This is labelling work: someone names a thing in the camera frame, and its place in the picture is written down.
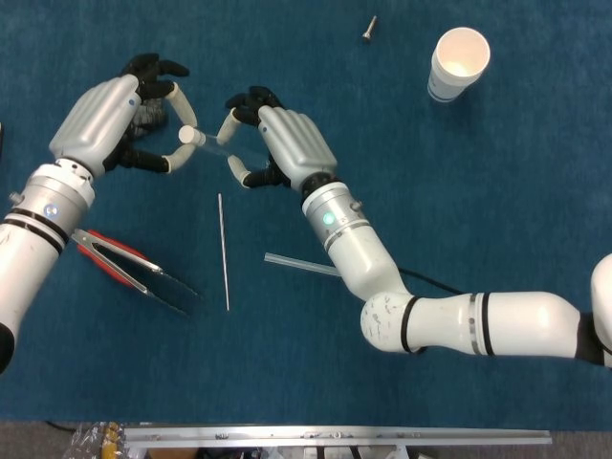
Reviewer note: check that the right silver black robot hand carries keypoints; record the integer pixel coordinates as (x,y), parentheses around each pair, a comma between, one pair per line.
(296,143)

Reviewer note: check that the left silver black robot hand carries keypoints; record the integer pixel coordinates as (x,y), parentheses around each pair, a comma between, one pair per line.
(95,124)

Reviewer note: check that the transparent glass test tube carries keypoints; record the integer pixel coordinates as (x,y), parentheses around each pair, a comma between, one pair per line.
(210,143)

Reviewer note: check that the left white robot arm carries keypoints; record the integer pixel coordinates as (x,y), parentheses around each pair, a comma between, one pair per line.
(28,248)

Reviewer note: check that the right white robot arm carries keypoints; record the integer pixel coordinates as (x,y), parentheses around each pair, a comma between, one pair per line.
(363,258)

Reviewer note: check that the black grey work glove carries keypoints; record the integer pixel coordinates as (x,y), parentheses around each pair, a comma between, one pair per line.
(153,117)

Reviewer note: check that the thin white rod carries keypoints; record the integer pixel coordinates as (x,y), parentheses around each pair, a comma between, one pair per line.
(224,253)

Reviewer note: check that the metal bolt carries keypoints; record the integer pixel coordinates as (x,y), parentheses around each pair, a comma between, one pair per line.
(368,32)

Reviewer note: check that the white paper cup stack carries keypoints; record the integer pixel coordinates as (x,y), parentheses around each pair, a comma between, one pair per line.
(459,52)

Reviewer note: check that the blue carpet table cover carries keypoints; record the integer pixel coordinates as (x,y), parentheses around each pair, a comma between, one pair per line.
(287,373)

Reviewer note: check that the crumpled clear plastic bag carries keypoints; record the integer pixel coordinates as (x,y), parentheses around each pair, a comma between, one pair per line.
(93,442)

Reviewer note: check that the aluminium frame rail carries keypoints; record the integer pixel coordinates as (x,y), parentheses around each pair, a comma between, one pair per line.
(334,436)

